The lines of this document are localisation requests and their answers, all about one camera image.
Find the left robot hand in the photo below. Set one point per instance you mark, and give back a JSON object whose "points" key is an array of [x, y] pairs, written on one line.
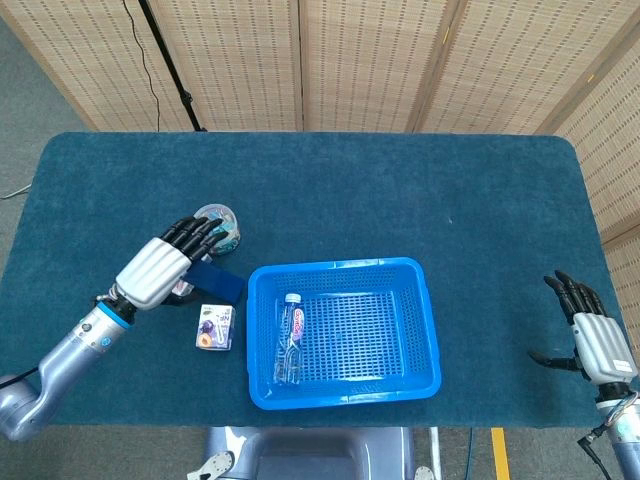
{"points": [[150, 272]]}

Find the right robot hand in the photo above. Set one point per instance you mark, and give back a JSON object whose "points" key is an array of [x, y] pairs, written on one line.
{"points": [[600, 345]]}

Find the white red carton box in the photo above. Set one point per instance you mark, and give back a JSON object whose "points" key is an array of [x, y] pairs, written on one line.
{"points": [[181, 289]]}

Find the dark blue long box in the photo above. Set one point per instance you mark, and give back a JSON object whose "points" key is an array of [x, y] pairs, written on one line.
{"points": [[220, 282]]}

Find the small purple snack packet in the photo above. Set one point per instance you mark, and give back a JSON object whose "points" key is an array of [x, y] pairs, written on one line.
{"points": [[215, 327]]}

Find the round clear container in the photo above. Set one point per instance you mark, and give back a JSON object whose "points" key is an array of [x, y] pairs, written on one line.
{"points": [[233, 226]]}

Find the clear water bottle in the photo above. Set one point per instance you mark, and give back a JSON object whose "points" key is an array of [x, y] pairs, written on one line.
{"points": [[290, 340]]}

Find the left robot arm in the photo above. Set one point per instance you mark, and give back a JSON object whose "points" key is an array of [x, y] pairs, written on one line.
{"points": [[65, 360]]}

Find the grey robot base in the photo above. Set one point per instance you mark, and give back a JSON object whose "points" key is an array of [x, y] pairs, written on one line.
{"points": [[310, 455]]}

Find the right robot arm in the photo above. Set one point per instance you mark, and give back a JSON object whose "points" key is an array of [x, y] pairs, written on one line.
{"points": [[627, 440]]}

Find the yellow floor tape strip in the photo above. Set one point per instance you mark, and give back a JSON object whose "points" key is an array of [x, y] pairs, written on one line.
{"points": [[500, 455]]}

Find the white table leg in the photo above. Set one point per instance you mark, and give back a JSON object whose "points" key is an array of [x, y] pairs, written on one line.
{"points": [[435, 450]]}

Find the black tripod pole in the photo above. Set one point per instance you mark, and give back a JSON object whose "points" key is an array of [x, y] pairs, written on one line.
{"points": [[172, 75]]}

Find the teal table mat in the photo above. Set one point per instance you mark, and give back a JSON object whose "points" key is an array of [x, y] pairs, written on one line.
{"points": [[350, 200]]}

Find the blue plastic basket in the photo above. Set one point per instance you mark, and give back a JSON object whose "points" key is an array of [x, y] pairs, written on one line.
{"points": [[345, 397]]}

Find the bamboo folding screen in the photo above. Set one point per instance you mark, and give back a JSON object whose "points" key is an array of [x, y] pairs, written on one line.
{"points": [[360, 60]]}

